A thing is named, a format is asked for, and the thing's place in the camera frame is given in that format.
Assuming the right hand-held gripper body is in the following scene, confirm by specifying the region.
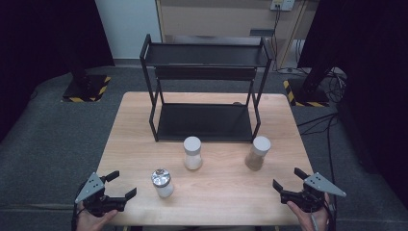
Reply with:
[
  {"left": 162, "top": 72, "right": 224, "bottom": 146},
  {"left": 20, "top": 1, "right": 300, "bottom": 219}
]
[{"left": 280, "top": 171, "right": 347, "bottom": 214}]

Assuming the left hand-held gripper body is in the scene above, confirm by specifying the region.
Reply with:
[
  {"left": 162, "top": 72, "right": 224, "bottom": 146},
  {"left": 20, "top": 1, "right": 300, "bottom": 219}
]
[{"left": 74, "top": 171, "right": 129, "bottom": 218}]

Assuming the silver lid seasoning jar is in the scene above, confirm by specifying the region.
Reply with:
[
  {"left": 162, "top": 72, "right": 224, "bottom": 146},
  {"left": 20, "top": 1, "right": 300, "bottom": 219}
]
[{"left": 150, "top": 167, "right": 175, "bottom": 199}]

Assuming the white lid brown powder jar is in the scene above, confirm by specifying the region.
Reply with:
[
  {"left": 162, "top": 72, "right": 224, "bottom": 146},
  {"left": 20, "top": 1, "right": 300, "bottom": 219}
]
[{"left": 244, "top": 135, "right": 272, "bottom": 171}]

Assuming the black metal two-tier rack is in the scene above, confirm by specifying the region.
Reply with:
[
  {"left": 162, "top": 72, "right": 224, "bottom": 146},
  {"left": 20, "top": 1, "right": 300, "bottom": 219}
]
[{"left": 139, "top": 33, "right": 273, "bottom": 143}]

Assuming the person's right hand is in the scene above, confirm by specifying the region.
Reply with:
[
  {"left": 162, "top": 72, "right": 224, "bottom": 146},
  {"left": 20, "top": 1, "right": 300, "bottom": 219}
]
[{"left": 286, "top": 192, "right": 331, "bottom": 231}]

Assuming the person's left hand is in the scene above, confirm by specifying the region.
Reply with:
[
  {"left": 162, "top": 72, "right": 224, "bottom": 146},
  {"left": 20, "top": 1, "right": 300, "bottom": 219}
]
[{"left": 76, "top": 201, "right": 119, "bottom": 231}]

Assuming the black stand with striped base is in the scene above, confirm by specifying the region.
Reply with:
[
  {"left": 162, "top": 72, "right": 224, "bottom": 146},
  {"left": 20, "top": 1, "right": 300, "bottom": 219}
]
[
  {"left": 61, "top": 54, "right": 112, "bottom": 104},
  {"left": 282, "top": 65, "right": 331, "bottom": 108}
]

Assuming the black curtain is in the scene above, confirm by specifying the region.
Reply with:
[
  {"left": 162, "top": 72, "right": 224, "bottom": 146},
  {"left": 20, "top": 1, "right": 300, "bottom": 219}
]
[
  {"left": 297, "top": 0, "right": 408, "bottom": 200},
  {"left": 0, "top": 0, "right": 115, "bottom": 143}
]

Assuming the right hand-held gripper cable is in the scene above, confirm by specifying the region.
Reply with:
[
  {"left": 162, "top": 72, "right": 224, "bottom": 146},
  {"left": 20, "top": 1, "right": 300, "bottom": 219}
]
[{"left": 309, "top": 195, "right": 338, "bottom": 231}]

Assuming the hand-held gripper cable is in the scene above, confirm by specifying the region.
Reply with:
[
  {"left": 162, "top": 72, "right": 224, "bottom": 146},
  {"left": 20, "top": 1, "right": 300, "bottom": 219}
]
[
  {"left": 309, "top": 195, "right": 338, "bottom": 231},
  {"left": 70, "top": 189, "right": 85, "bottom": 231}
]

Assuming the left hand-held gripper cable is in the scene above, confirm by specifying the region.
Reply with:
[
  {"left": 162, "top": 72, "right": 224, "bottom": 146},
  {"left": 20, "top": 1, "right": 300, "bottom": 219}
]
[{"left": 70, "top": 189, "right": 85, "bottom": 231}]

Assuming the black floor cable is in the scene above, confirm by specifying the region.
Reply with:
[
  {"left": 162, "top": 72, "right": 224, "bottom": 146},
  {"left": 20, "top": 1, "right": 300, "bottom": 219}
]
[{"left": 296, "top": 112, "right": 340, "bottom": 181}]

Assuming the tangle of black cables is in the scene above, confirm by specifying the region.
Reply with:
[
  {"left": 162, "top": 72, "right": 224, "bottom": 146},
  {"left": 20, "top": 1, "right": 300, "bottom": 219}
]
[{"left": 321, "top": 67, "right": 348, "bottom": 104}]

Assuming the white wall outlet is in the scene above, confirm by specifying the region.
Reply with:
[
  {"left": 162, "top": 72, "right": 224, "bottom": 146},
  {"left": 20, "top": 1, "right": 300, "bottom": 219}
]
[{"left": 269, "top": 0, "right": 295, "bottom": 13}]

